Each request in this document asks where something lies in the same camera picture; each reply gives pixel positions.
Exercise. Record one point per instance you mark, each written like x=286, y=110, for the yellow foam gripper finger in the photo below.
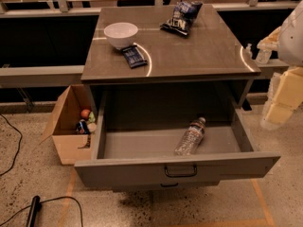
x=285, y=95
x=270, y=42

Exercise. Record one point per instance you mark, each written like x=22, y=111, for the clear plastic water bottle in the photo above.
x=192, y=138

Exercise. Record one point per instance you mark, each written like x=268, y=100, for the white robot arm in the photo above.
x=290, y=40

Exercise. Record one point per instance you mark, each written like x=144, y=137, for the clear sanitizer pump bottle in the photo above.
x=264, y=55

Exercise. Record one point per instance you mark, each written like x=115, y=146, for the small clear pump bottle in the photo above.
x=248, y=49

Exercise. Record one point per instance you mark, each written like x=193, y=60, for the grey cabinet with counter top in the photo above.
x=210, y=51

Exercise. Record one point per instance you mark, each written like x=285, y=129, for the open grey top drawer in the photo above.
x=138, y=131

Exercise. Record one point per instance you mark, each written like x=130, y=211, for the blue chip bag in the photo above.
x=183, y=16

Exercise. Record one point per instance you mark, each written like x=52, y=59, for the dark blue snack bar packet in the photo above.
x=133, y=57

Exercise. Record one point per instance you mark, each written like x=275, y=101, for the white ceramic bowl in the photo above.
x=120, y=35

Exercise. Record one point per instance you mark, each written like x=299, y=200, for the green item in box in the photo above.
x=91, y=118

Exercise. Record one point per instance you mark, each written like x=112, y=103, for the red apple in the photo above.
x=85, y=114

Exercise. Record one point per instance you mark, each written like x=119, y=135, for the blue soda can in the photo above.
x=81, y=127

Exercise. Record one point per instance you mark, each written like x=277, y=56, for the brown cardboard box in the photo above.
x=61, y=126

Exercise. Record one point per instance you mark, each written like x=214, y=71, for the black cylindrical floor plug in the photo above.
x=34, y=209

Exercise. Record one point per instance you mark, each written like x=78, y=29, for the black drawer handle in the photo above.
x=180, y=171

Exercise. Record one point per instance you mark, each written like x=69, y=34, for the lower drawer handle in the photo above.
x=166, y=185

